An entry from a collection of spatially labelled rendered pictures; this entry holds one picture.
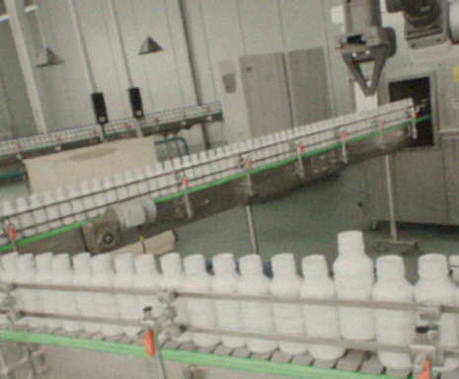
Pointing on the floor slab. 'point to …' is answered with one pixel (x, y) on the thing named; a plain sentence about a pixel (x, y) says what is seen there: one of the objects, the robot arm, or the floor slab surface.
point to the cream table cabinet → (127, 150)
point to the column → (31, 65)
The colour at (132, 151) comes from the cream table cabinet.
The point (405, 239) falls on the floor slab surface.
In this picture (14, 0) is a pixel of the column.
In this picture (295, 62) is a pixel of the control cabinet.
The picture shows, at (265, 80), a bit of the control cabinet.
